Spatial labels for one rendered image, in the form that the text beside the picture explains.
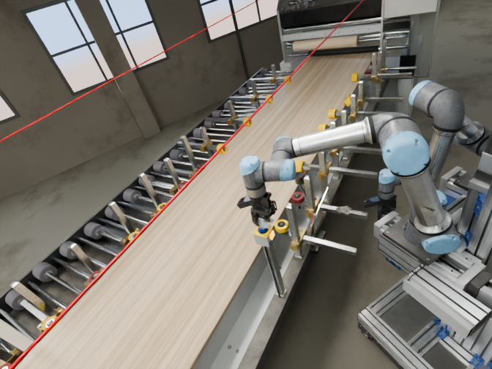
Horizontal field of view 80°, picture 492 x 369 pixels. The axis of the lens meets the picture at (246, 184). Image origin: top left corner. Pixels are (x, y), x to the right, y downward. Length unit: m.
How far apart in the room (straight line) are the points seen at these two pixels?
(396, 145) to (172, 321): 1.22
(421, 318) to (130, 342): 1.65
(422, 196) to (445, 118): 0.40
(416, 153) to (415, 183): 0.13
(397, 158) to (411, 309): 1.44
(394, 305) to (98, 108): 4.91
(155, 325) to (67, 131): 4.44
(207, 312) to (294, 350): 0.97
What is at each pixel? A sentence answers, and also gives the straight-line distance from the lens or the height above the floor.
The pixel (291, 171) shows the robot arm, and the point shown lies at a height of 1.55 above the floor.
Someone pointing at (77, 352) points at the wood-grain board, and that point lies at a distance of 1.77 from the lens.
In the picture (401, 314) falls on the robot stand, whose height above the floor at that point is 0.21.
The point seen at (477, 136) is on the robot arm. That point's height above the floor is 1.26.
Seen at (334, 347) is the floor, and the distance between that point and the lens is 2.32.
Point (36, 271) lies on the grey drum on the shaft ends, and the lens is 2.47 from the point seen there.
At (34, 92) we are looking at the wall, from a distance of 5.49.
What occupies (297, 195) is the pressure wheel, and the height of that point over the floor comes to 0.91.
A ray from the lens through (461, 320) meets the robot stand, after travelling 1.42.
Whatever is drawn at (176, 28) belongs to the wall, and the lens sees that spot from 5.62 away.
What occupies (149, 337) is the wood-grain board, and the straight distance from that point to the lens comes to 1.59.
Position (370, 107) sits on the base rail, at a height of 0.70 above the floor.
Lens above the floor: 2.16
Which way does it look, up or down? 37 degrees down
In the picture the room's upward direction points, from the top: 17 degrees counter-clockwise
